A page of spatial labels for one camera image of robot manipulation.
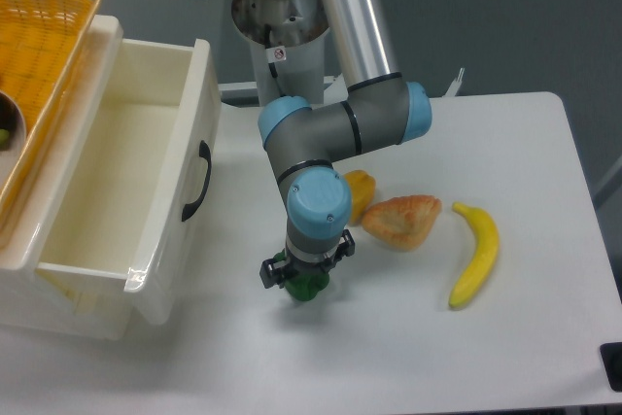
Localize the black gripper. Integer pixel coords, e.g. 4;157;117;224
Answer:
259;228;356;289

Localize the green bell pepper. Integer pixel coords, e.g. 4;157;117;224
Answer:
271;250;330;302

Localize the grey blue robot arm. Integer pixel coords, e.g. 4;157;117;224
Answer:
231;0;432;288

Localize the yellow bell pepper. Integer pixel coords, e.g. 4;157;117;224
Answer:
343;170;376;225

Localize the orange bread pastry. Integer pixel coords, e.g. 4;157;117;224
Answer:
362;194;442;252

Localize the white plastic drawer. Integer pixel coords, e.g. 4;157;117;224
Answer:
34;38;223;327

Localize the yellow banana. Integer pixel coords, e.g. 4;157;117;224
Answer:
448;201;501;310

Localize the white drawer cabinet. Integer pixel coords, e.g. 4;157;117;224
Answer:
1;16;131;340

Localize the black object at table edge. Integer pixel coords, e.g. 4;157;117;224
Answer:
600;342;622;393

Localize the grey bowl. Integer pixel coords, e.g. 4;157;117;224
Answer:
1;92;26;179

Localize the green item in bowl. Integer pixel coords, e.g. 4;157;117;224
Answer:
0;129;11;151

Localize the yellow woven basket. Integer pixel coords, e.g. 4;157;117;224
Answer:
1;0;100;239

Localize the black drawer handle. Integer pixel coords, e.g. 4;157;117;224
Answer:
181;140;213;223

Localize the white table bracket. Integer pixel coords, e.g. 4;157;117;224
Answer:
443;67;466;97

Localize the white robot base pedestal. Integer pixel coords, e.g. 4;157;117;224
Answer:
231;0;329;106

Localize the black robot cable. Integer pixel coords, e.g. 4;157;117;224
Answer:
263;24;291;98

